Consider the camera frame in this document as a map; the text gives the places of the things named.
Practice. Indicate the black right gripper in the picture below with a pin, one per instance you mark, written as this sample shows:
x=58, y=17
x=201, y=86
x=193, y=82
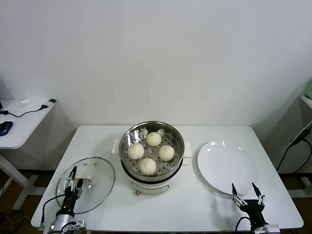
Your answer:
x=254, y=210

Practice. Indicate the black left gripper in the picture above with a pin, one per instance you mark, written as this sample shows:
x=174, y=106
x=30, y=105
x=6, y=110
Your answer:
x=70, y=201

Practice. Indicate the white steamed baozi bun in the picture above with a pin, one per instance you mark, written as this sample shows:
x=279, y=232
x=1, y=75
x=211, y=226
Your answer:
x=166, y=153
x=136, y=151
x=147, y=166
x=153, y=139

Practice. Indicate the steel perforated steamer basket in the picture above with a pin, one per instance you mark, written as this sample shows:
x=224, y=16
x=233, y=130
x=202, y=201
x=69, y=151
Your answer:
x=176, y=146

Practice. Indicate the white oval plate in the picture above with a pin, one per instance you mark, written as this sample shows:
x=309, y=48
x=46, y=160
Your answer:
x=219, y=165

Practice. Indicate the cream electric cooker pot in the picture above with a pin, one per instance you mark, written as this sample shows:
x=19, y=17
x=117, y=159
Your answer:
x=151, y=189

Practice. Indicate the white side table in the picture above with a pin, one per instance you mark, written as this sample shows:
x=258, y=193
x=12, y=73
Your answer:
x=24, y=126

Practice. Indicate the blue computer mouse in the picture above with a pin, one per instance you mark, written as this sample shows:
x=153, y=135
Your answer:
x=5, y=127

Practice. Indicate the crumpled white tissue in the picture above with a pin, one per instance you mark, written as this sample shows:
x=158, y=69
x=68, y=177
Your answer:
x=26, y=102

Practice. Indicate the pale green object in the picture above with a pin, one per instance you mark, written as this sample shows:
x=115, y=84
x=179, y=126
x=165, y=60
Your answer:
x=310, y=89

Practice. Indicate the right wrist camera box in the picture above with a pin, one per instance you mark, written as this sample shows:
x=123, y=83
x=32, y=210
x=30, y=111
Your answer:
x=271, y=228

